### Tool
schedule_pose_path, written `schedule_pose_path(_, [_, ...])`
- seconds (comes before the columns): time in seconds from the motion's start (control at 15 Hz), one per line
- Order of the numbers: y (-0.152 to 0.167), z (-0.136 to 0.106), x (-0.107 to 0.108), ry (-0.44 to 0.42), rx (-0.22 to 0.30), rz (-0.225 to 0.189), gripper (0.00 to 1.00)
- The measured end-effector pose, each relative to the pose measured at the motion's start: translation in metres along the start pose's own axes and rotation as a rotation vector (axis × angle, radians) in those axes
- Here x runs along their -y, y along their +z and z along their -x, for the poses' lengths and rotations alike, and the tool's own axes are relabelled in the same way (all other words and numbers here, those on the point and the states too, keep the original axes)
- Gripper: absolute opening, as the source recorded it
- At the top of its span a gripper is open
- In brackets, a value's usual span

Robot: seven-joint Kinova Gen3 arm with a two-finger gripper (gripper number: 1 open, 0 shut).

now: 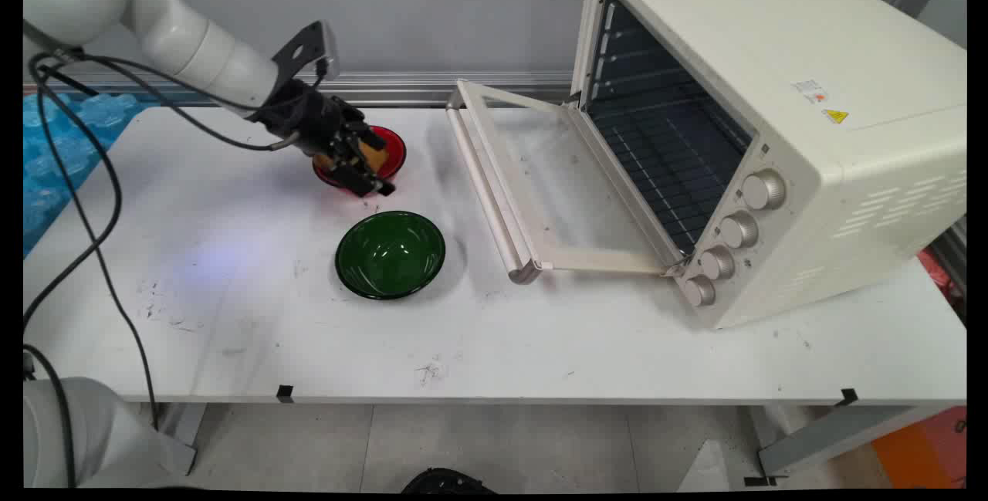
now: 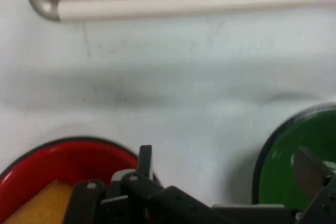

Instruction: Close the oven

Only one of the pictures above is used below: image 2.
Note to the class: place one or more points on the green bowl with black rim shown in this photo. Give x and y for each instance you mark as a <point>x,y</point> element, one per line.
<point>281,161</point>

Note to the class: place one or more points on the red bowl with black rim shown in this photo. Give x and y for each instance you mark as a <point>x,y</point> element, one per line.
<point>52,161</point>

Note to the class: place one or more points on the yellow wooden block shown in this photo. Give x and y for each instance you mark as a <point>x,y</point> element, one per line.
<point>44,203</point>

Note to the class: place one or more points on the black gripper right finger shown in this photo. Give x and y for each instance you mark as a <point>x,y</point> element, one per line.
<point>309,171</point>

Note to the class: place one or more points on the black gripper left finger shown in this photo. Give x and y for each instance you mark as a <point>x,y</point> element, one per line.
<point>136,182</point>

